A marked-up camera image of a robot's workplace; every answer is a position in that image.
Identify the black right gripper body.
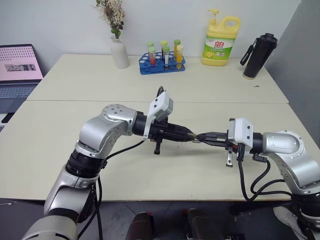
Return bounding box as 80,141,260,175
224,129,241,168

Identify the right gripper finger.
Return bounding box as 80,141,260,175
196,130,229,140
198,137,229,149

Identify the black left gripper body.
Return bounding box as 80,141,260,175
148,116,176,156

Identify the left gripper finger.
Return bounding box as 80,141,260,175
163,134,192,144
167,123,193,137

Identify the blue test tube rack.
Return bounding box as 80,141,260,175
138,50,187,76

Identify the yellow-capped tube with orange liquid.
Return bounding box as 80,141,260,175
175,44,185,70

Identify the green-capped tube with white label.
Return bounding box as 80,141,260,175
162,45,171,71

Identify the green-capped tube with red liquid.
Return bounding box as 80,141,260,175
146,41,157,67

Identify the dark rounded shape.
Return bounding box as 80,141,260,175
124,211,156,240
180,208,226,240

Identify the green-capped tube with dark content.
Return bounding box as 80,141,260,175
160,39,168,59

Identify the yellow dish soap pump bottle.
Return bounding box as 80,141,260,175
201,8,242,67

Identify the green-capped tube with yellow liquid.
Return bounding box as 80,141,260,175
173,39,182,60

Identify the white ceramic vase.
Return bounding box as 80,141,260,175
110,35,130,69

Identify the white sneaker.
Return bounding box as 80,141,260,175
272,205,309,240

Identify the dried flower bouquet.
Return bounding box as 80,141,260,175
95,0,125,40

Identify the grey laptop with pink screen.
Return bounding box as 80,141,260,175
0,44,45,133

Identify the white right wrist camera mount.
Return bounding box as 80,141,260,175
227,117,254,154

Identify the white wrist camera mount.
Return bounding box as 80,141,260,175
227,117,254,154
143,91,175,139

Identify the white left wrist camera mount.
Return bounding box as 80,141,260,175
143,91,175,139

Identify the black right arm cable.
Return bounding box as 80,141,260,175
236,142,294,202

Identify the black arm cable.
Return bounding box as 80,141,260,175
76,85,166,240
236,142,294,202

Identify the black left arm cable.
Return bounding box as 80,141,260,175
76,85,166,240

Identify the black drinking bottle with strap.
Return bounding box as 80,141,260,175
240,32,279,81

